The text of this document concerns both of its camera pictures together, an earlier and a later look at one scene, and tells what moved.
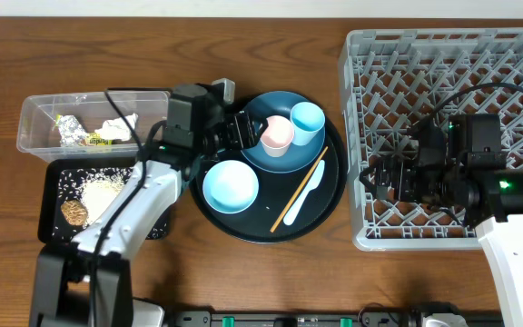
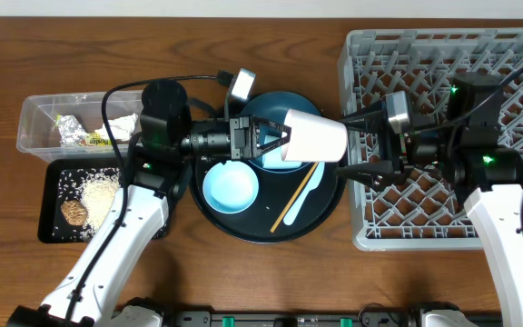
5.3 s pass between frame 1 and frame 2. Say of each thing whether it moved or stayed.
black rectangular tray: stayed
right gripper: moved
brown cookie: stayed
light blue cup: moved
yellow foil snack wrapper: stayed
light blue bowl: stayed
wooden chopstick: stayed
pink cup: moved
